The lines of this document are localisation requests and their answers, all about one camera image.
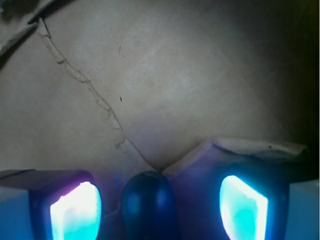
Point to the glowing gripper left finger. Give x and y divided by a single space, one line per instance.
49 205

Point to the dark green plastic pickle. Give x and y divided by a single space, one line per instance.
148 208

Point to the brown paper bag bin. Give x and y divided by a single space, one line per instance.
130 85

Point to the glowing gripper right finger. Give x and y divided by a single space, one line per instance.
270 201

